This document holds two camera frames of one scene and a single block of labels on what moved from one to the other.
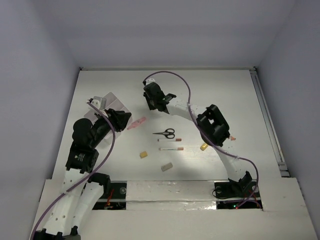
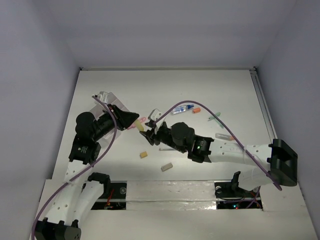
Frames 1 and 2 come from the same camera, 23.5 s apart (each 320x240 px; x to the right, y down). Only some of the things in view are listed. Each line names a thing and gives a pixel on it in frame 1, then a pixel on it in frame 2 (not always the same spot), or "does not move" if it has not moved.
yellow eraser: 143,154 does not move
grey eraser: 166,166 does not move
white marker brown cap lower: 178,148 does not move
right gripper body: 151,102 → 164,134
